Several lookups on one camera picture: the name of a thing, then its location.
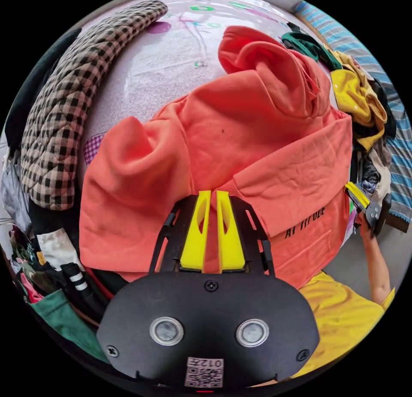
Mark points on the pile of clothes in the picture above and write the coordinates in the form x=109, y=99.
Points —
x=357, y=97
x=54, y=274

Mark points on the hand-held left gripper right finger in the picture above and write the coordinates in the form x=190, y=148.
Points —
x=232, y=252

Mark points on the person's right forearm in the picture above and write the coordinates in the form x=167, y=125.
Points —
x=378, y=268

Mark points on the bed with pink printed sheet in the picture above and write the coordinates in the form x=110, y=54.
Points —
x=154, y=65

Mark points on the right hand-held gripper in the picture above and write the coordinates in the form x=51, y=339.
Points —
x=383, y=213

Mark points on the checked rolled blanket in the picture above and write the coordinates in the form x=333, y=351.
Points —
x=64, y=113

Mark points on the blue striped cloth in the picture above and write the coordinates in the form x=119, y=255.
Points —
x=400, y=165

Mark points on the orange long sleeve hoodie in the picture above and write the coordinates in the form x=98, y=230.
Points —
x=225, y=130

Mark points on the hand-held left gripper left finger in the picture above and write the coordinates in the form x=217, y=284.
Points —
x=193, y=249

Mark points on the person's right hand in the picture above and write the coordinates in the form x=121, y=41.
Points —
x=366, y=231

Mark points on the person's body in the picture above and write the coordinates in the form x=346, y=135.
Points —
x=341, y=323

